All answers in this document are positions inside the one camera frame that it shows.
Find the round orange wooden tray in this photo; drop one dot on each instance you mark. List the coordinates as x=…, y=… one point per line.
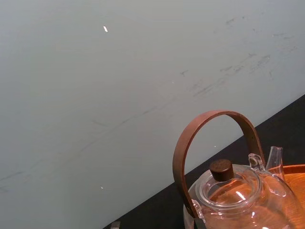
x=296, y=181

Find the glass lid with brown knob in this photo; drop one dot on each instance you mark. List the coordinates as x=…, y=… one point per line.
x=221, y=170

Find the small grey object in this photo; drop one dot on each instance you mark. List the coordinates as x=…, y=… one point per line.
x=115, y=225

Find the black table cloth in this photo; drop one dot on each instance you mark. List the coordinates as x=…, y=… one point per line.
x=283, y=124

